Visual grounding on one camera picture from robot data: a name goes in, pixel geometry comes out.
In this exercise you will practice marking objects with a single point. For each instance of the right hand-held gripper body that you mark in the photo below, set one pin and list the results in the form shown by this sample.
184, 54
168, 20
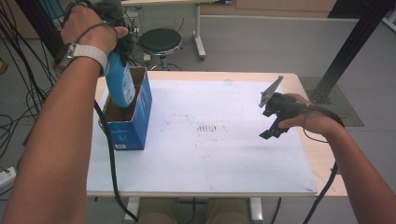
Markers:
280, 105

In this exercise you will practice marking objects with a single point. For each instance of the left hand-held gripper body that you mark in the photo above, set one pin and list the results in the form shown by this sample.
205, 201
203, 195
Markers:
126, 43

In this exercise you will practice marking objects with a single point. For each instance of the blue bottle with white cap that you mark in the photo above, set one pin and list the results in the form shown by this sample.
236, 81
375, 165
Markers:
120, 84

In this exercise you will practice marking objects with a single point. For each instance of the blue cardboard box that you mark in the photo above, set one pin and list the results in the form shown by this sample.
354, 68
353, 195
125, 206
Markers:
130, 133

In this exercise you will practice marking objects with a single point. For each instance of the person's left hand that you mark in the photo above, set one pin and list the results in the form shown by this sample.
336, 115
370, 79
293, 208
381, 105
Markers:
90, 31

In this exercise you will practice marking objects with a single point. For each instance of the person's right hand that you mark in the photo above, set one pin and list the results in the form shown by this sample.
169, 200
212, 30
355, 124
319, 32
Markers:
317, 123

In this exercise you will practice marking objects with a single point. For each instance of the black round stool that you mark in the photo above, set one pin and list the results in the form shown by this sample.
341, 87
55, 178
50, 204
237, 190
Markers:
160, 39

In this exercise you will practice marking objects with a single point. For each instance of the wristwatch with white band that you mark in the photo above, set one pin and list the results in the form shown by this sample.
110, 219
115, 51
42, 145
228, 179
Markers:
90, 53

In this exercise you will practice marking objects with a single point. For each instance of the white background desk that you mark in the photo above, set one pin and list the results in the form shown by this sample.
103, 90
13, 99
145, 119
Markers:
199, 31

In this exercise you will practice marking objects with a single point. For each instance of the white table mat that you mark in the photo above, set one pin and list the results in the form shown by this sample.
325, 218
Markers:
202, 168

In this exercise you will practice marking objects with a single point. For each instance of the teal panel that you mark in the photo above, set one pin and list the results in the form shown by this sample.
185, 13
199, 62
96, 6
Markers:
51, 7

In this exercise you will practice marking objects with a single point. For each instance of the person's right leg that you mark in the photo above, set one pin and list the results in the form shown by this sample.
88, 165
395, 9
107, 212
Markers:
225, 213

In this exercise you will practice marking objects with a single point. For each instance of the person's leg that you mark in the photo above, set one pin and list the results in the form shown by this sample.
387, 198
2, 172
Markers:
225, 213
155, 213

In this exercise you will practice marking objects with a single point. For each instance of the wooden cabinet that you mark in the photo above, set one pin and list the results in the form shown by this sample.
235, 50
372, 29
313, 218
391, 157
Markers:
267, 6

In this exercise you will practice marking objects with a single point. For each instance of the person's left leg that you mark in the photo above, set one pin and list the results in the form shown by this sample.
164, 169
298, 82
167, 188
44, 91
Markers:
155, 213

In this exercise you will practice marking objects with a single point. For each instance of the white power strip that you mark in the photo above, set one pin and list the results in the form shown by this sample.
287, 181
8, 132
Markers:
6, 177

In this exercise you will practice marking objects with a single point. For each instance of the black metal post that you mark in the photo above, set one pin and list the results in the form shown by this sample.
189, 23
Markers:
355, 40
40, 28

